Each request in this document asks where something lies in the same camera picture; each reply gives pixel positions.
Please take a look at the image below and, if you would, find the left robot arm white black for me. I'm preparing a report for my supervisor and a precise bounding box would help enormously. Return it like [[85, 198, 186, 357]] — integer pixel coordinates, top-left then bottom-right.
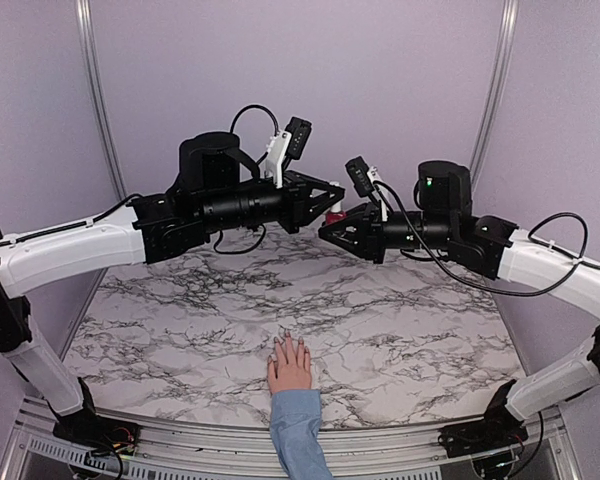
[[0, 131, 344, 445]]

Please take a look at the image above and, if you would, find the left aluminium corner post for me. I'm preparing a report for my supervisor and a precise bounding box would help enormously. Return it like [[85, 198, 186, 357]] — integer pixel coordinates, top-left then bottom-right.
[[75, 0, 127, 200]]

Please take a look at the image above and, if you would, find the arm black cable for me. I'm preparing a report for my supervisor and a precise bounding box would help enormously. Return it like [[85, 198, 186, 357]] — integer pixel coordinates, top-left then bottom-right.
[[212, 103, 282, 256], [369, 179, 600, 294]]

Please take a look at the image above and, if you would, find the aluminium corner post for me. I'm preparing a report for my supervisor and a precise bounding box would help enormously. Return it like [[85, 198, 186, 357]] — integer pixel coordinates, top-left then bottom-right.
[[75, 0, 127, 200], [469, 0, 520, 186]]

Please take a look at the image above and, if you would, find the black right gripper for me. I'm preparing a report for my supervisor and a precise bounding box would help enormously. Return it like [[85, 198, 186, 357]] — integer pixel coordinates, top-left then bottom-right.
[[320, 198, 456, 263]]

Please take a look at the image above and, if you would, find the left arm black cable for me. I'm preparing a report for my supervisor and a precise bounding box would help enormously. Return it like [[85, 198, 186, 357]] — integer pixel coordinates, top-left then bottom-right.
[[212, 103, 282, 256]]

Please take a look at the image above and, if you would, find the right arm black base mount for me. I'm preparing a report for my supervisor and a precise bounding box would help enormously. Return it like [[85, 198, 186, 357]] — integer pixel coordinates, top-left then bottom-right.
[[438, 380, 529, 458]]

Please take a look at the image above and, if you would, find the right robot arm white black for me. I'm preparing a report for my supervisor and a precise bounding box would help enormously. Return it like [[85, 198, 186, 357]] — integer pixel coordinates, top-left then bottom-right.
[[319, 160, 600, 448]]

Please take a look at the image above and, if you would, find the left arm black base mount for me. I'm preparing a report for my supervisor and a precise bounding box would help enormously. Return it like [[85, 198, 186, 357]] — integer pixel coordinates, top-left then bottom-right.
[[52, 378, 140, 455]]

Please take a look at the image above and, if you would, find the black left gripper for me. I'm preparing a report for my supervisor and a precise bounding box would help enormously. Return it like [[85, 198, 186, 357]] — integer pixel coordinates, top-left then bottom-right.
[[199, 170, 346, 235]]

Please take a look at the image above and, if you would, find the blue shirt sleeve forearm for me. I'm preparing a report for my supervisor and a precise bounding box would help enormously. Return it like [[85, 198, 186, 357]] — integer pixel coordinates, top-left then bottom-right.
[[269, 389, 334, 480]]

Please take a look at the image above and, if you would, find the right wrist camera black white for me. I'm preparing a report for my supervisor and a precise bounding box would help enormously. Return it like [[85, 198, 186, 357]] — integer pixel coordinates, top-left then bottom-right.
[[345, 156, 393, 222]]

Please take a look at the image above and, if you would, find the red nail polish bottle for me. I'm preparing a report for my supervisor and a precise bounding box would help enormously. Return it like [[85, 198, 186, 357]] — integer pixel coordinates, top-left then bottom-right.
[[323, 181, 346, 226]]

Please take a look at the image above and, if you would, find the right aluminium corner post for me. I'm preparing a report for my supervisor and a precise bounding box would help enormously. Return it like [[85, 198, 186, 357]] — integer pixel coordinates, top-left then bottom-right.
[[469, 0, 520, 186]]

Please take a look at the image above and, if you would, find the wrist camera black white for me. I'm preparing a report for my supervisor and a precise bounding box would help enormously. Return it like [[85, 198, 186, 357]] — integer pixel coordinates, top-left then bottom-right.
[[260, 117, 313, 189], [345, 156, 393, 222]]

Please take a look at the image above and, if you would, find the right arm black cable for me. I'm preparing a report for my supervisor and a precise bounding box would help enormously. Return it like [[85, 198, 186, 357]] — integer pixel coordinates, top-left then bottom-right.
[[369, 179, 600, 294]]

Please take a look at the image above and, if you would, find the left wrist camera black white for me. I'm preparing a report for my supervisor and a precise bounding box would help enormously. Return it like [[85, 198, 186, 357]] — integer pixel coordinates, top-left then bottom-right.
[[260, 117, 313, 189]]

